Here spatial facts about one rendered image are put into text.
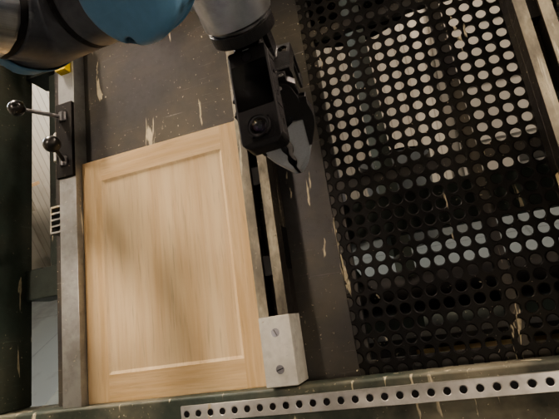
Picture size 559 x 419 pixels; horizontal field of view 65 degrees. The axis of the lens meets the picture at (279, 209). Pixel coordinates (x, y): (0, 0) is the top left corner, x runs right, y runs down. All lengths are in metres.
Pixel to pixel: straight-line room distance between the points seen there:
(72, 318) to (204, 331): 0.32
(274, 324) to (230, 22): 0.56
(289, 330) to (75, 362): 0.51
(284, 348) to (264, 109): 0.51
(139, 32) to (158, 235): 0.73
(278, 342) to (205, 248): 0.27
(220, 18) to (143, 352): 0.76
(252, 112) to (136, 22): 0.16
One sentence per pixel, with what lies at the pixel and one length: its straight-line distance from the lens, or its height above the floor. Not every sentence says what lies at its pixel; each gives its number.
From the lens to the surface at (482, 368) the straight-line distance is 0.83.
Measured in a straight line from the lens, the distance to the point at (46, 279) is 1.30.
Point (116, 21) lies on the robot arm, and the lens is 0.37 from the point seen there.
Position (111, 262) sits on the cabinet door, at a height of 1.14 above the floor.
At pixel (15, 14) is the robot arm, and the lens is 0.42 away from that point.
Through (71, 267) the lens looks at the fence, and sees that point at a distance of 1.15.
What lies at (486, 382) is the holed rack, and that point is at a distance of 0.83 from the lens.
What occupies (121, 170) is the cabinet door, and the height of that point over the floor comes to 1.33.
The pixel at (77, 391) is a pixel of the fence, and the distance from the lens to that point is 1.13.
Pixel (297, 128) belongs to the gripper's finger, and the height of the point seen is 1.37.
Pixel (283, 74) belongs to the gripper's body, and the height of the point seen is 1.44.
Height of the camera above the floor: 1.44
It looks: 17 degrees down
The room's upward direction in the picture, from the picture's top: 17 degrees counter-clockwise
